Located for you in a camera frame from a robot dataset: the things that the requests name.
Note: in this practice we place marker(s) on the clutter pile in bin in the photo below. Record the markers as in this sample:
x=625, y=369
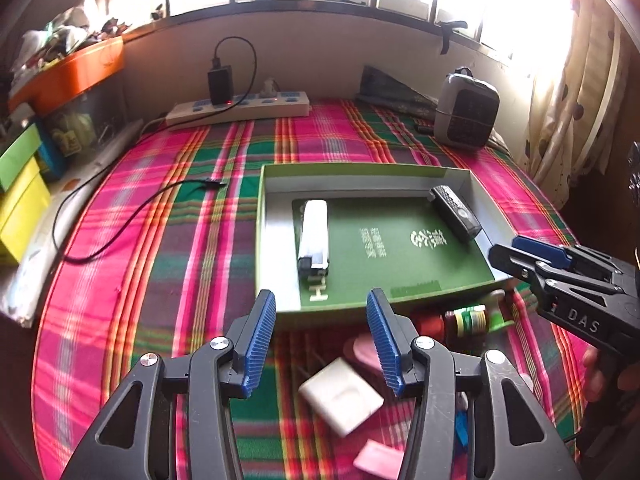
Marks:
x=65, y=30

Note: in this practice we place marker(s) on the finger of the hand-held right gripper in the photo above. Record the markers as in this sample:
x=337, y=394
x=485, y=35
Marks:
x=510, y=260
x=542, y=251

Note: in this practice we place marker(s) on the dark green bag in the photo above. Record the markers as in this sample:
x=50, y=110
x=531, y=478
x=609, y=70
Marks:
x=395, y=92

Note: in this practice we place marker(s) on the white power strip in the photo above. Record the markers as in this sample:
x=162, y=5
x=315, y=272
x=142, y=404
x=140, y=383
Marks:
x=260, y=108

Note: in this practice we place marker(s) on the blue box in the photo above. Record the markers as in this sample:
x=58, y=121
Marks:
x=50, y=157

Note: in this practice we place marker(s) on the yellow box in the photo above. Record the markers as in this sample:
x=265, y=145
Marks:
x=22, y=210

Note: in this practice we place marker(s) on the clear storage container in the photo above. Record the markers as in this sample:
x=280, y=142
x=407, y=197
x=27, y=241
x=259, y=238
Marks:
x=85, y=120

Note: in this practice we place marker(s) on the white plastic sheet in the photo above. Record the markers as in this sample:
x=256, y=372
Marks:
x=27, y=285

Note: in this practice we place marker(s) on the black remote key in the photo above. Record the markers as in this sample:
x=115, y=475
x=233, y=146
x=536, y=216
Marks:
x=455, y=210

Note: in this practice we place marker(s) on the small white plug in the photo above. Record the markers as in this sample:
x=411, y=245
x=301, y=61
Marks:
x=269, y=87

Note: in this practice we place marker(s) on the small black object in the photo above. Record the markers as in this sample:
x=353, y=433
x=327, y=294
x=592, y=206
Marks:
x=424, y=129

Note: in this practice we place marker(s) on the orange plastic bin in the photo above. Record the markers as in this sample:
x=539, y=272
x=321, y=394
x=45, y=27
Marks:
x=70, y=75

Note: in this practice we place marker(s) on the white black stapler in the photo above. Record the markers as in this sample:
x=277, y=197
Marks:
x=315, y=225

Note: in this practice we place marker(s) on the pink plastic clip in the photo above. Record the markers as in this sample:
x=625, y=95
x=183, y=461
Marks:
x=377, y=455
x=357, y=352

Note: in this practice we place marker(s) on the black charger adapter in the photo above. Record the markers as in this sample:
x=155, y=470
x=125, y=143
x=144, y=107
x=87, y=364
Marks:
x=220, y=85

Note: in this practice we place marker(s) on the pink green plaid blanket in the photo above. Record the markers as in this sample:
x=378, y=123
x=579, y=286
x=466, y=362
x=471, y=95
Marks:
x=175, y=260

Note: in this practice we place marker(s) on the white plastic case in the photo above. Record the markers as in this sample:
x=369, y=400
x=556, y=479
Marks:
x=340, y=395

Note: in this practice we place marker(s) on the grey fan heater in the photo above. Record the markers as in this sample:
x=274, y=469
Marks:
x=465, y=110

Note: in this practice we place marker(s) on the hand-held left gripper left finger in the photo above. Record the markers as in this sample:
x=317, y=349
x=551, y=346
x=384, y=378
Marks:
x=257, y=345

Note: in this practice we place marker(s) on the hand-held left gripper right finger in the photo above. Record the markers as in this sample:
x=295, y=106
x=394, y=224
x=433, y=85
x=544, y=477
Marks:
x=384, y=345

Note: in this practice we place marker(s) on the green plastic spool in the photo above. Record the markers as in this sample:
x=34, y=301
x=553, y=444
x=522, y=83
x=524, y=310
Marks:
x=499, y=317

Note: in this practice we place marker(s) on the dotted cream curtain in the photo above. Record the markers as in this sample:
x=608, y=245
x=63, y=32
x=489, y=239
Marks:
x=575, y=110

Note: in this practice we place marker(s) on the window frame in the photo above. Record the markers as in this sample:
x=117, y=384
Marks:
x=300, y=4

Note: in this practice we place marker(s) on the green cardboard box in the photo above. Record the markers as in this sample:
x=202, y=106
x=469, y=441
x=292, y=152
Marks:
x=400, y=240

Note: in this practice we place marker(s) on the green box lid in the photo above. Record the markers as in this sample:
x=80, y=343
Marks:
x=17, y=157

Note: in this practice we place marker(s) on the blue usb device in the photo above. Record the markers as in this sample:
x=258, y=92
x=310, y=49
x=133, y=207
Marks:
x=462, y=427

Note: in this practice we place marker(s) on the person's right hand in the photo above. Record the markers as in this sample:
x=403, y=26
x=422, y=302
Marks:
x=595, y=375

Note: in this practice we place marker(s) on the red-capped small bottle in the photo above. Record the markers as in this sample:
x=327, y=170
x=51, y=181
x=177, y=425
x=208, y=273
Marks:
x=462, y=324

